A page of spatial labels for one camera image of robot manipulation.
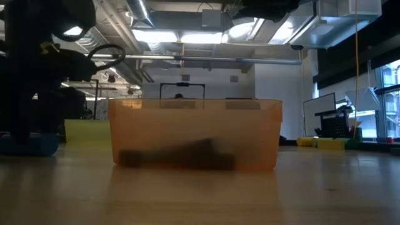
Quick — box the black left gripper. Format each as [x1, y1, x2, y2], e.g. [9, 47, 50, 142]
[0, 41, 98, 145]

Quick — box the blue cylinder block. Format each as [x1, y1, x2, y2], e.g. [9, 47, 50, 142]
[0, 133, 61, 158]

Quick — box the green long block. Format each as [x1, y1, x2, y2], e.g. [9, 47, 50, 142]
[187, 137, 238, 171]

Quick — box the yellow long cylinder block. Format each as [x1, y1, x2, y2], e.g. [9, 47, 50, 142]
[296, 136, 315, 148]

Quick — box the yellow thin block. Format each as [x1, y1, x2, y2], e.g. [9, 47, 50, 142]
[316, 139, 346, 151]

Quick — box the yellow plastic bin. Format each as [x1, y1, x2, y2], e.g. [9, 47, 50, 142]
[64, 119, 111, 143]

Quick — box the orange plastic bin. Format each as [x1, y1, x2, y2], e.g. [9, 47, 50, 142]
[107, 98, 284, 172]

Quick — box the ceiling light panel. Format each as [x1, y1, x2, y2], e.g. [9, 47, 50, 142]
[132, 29, 224, 44]

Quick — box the silver ceiling pipe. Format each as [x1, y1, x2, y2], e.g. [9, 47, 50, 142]
[84, 53, 303, 66]

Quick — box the grey ceiling box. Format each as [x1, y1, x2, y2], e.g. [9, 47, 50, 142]
[201, 8, 223, 29]

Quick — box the white whiteboard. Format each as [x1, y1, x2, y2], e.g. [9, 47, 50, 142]
[302, 92, 338, 138]

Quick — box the white hanging sheet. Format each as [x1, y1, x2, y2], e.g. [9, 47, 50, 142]
[344, 86, 382, 113]

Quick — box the black gantry frame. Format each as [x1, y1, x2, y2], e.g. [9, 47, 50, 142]
[92, 78, 101, 121]

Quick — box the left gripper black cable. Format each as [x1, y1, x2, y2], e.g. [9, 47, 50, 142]
[86, 43, 127, 73]

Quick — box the round silver duct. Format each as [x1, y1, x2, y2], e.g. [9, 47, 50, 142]
[124, 0, 156, 29]

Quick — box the black rectangular stand frame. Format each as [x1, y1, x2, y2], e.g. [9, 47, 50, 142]
[159, 82, 206, 100]

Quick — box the silver ventilation duct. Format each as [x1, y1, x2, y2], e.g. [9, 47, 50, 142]
[289, 0, 383, 49]

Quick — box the hanging yellow cable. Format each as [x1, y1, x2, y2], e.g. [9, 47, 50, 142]
[352, 0, 360, 138]

